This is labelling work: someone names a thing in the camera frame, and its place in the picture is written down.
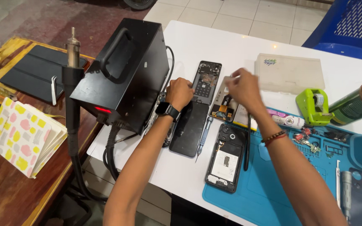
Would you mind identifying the person's left hand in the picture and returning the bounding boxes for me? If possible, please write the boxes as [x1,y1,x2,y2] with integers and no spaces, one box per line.
[165,77,196,112]

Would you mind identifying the person's right hand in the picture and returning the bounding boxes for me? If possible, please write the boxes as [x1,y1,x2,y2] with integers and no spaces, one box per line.
[224,67,265,110]

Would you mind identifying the gold phone display assembly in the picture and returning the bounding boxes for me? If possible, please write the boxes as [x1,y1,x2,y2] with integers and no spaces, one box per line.
[208,76,240,122]

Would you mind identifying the black smartwatch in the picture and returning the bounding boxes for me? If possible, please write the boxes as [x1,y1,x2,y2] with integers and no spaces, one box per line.
[155,101,181,123]

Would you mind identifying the yellow white phone battery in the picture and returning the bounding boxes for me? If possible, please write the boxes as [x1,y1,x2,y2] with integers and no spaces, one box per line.
[233,104,259,132]

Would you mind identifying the black phone screen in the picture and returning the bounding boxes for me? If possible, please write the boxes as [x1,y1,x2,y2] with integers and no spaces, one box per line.
[169,101,210,158]

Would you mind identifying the blue precision screwdriver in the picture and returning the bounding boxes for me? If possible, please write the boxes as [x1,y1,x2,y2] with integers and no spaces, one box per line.
[195,116,214,164]

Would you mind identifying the clear plastic parts box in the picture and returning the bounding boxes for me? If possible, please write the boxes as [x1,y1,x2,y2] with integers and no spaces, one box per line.
[255,53,326,95]

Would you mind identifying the black hot air station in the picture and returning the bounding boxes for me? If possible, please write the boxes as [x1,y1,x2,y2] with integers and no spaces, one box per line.
[69,18,171,136]

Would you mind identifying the black spudger tool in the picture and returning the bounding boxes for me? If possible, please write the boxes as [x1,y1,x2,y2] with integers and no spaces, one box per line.
[243,114,252,172]

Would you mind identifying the white pink glue tube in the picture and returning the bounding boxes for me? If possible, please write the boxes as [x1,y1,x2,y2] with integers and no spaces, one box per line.
[266,108,306,130]

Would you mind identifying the black phone with open back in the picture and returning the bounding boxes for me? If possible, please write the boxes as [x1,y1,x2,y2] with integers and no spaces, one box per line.
[204,123,248,194]

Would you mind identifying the green tape dispenser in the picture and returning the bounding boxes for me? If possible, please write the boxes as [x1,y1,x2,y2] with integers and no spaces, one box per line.
[295,88,335,126]

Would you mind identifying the small red phone part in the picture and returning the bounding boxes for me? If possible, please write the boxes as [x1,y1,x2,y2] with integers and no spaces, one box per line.
[294,128,312,142]

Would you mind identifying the black tyre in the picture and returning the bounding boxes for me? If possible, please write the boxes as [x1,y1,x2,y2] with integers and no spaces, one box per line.
[123,0,158,11]

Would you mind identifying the small green circuit board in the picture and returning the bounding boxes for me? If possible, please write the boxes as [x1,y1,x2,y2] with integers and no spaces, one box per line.
[294,138,322,154]

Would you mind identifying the blue repair mat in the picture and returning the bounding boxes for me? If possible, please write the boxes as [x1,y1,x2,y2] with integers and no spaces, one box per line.
[202,107,362,226]

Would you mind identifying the hot air gun with nozzle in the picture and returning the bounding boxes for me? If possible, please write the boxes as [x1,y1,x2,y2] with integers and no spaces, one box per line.
[62,27,86,157]

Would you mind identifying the small black phone part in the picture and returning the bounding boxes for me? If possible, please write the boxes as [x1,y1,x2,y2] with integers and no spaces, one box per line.
[324,130,351,144]

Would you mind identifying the person's dark trousers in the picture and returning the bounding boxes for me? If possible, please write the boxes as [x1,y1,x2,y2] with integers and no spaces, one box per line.
[170,194,243,226]

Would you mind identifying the green spray can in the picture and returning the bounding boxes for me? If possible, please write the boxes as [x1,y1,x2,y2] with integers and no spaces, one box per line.
[328,75,362,126]

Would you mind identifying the blue plastic chair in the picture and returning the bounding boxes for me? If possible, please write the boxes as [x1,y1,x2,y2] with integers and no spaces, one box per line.
[302,0,362,63]

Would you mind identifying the white tweezers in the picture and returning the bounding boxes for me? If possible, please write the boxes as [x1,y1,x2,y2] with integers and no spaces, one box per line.
[50,76,58,106]

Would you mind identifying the silver metal tweezers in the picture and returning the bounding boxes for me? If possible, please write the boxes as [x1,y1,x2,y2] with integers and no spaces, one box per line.
[336,160,341,210]

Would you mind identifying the black tablet case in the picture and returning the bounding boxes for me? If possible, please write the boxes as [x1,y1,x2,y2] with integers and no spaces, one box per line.
[0,45,89,106]

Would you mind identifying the silver metal screwdriver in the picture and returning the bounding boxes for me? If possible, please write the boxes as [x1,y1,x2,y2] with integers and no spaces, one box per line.
[341,171,353,222]

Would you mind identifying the pink yellow spotted notebook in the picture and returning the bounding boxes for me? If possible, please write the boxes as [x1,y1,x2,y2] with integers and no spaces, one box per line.
[0,97,68,179]

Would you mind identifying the black phone middle frame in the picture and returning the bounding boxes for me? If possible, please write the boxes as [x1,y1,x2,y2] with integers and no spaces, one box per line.
[192,60,222,105]

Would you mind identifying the phone frame with circuit board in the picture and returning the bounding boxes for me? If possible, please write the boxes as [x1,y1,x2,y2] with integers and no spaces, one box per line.
[144,92,178,148]

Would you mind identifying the brown bead bracelet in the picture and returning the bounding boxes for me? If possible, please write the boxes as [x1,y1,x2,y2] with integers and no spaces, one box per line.
[261,130,286,144]

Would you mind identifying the red string bracelet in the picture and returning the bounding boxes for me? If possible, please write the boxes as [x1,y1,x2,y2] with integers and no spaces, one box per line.
[264,134,288,148]

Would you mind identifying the black power cable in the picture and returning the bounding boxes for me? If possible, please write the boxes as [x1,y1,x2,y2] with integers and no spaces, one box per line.
[102,126,122,181]

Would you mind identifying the black hot air hose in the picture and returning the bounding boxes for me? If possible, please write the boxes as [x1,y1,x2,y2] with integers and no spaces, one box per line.
[67,132,107,203]

